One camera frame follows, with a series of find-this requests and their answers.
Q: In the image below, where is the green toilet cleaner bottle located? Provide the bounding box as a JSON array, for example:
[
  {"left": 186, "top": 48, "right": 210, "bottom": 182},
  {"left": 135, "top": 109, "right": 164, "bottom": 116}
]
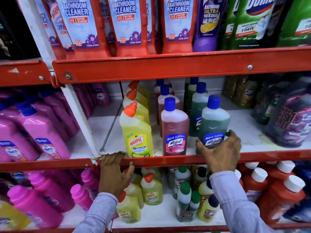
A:
[
  {"left": 276, "top": 0, "right": 311, "bottom": 48},
  {"left": 230, "top": 0, "right": 278, "bottom": 50},
  {"left": 220, "top": 0, "right": 237, "bottom": 51}
]

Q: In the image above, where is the green floor cleaner bottle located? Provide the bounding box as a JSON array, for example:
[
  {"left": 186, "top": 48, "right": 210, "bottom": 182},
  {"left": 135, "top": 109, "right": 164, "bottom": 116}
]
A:
[
  {"left": 184, "top": 77, "right": 200, "bottom": 115},
  {"left": 196, "top": 95, "right": 231, "bottom": 155},
  {"left": 189, "top": 82, "right": 209, "bottom": 138}
]

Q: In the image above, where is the olive liquid bottle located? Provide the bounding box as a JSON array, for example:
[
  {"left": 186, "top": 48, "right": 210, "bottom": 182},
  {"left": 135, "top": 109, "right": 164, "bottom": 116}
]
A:
[
  {"left": 236, "top": 78, "right": 258, "bottom": 109},
  {"left": 223, "top": 75, "right": 241, "bottom": 103}
]

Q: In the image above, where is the person's left hand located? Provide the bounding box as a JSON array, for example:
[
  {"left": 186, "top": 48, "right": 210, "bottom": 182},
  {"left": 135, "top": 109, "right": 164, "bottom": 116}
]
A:
[{"left": 98, "top": 151, "right": 135, "bottom": 199}]

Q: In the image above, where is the red white-capped bottle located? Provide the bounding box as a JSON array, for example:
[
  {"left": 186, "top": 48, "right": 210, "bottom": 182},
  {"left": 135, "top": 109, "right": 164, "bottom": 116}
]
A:
[
  {"left": 234, "top": 169, "right": 244, "bottom": 188},
  {"left": 264, "top": 161, "right": 296, "bottom": 183},
  {"left": 242, "top": 167, "right": 268, "bottom": 205},
  {"left": 258, "top": 175, "right": 306, "bottom": 225}
]

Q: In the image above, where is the yellow plastic bottle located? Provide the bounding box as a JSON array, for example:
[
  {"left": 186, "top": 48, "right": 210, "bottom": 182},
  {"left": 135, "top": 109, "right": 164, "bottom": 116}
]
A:
[{"left": 0, "top": 201, "right": 31, "bottom": 231}]

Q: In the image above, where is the pink floor cleaner bottle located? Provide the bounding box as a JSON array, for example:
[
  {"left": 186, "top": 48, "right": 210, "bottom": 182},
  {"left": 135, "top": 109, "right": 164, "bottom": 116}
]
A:
[
  {"left": 154, "top": 79, "right": 174, "bottom": 125},
  {"left": 161, "top": 97, "right": 190, "bottom": 156},
  {"left": 158, "top": 84, "right": 181, "bottom": 138}
]

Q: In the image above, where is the dark green detergent bottle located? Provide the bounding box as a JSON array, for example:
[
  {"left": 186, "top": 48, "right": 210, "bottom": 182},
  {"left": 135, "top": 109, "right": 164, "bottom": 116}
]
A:
[{"left": 251, "top": 79, "right": 280, "bottom": 126}]

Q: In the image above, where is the yellow black-capped bottle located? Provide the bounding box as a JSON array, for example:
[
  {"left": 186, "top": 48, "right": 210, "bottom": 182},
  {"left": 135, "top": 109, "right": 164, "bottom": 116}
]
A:
[
  {"left": 193, "top": 166, "right": 209, "bottom": 190},
  {"left": 197, "top": 194, "right": 220, "bottom": 223},
  {"left": 198, "top": 178, "right": 215, "bottom": 202}
]

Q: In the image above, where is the purple cleaner bottle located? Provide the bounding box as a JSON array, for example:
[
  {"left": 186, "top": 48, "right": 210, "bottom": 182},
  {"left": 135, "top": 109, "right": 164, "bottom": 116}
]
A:
[{"left": 193, "top": 0, "right": 229, "bottom": 53}]

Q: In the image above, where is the red metal shelf beam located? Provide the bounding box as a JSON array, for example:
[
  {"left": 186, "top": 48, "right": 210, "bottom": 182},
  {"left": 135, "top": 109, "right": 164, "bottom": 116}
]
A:
[
  {"left": 52, "top": 46, "right": 311, "bottom": 85},
  {"left": 0, "top": 223, "right": 311, "bottom": 233},
  {"left": 93, "top": 149, "right": 311, "bottom": 168},
  {"left": 0, "top": 158, "right": 95, "bottom": 172},
  {"left": 0, "top": 60, "right": 53, "bottom": 87}
]

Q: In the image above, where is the group of pink blue-capped bottles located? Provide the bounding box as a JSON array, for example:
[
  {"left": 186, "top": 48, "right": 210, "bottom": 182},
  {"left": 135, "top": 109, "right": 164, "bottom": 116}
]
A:
[{"left": 0, "top": 82, "right": 112, "bottom": 163}]

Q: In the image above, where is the grey diagonal brace rod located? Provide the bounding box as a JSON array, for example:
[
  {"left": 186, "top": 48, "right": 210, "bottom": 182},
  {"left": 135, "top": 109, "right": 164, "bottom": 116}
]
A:
[{"left": 99, "top": 101, "right": 123, "bottom": 152}]

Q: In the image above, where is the person's left forearm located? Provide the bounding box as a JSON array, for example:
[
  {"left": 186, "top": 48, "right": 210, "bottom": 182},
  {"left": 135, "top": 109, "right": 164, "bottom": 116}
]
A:
[{"left": 72, "top": 192, "right": 119, "bottom": 233}]

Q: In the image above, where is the white metal rack upright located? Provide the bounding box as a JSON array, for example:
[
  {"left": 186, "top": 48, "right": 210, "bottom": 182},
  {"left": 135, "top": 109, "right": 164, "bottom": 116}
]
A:
[{"left": 15, "top": 0, "right": 102, "bottom": 158}]

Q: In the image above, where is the person's right forearm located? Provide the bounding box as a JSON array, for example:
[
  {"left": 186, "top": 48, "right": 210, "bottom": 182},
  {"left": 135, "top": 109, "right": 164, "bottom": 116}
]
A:
[{"left": 210, "top": 170, "right": 276, "bottom": 233}]

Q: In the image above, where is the row of red cleaner bottles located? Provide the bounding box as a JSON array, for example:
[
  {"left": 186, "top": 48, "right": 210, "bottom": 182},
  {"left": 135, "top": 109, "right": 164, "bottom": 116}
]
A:
[{"left": 33, "top": 0, "right": 202, "bottom": 60}]

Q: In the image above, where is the person's right hand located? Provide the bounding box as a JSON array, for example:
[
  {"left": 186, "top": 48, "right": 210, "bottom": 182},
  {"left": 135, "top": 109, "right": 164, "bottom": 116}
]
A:
[{"left": 196, "top": 130, "right": 242, "bottom": 175}]

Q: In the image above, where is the group of magenta bottles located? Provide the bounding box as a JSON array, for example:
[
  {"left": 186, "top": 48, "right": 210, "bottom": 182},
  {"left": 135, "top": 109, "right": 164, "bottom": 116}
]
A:
[{"left": 0, "top": 167, "right": 100, "bottom": 229}]

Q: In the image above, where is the yellow orange-capped cleaner bottle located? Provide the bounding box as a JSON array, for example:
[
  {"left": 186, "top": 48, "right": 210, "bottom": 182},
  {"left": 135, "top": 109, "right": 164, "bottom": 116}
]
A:
[
  {"left": 119, "top": 102, "right": 154, "bottom": 158},
  {"left": 140, "top": 173, "right": 164, "bottom": 206},
  {"left": 141, "top": 166, "right": 162, "bottom": 183},
  {"left": 122, "top": 89, "right": 150, "bottom": 125},
  {"left": 116, "top": 191, "right": 142, "bottom": 224},
  {"left": 123, "top": 182, "right": 145, "bottom": 209},
  {"left": 126, "top": 80, "right": 151, "bottom": 108}
]

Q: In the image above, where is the green-capped clear bottle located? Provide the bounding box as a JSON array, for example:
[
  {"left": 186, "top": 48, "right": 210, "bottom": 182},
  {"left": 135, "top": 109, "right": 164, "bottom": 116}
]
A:
[
  {"left": 189, "top": 191, "right": 201, "bottom": 212},
  {"left": 176, "top": 182, "right": 193, "bottom": 222},
  {"left": 173, "top": 166, "right": 192, "bottom": 200}
]

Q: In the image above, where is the white shelf board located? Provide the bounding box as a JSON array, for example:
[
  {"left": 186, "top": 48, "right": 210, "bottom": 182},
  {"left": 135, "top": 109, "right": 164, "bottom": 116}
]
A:
[
  {"left": 58, "top": 190, "right": 227, "bottom": 229},
  {"left": 87, "top": 94, "right": 311, "bottom": 156}
]

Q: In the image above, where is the large dark purple jug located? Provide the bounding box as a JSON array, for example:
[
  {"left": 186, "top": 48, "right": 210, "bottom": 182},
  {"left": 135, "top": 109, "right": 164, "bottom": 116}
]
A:
[{"left": 263, "top": 76, "right": 311, "bottom": 148}]

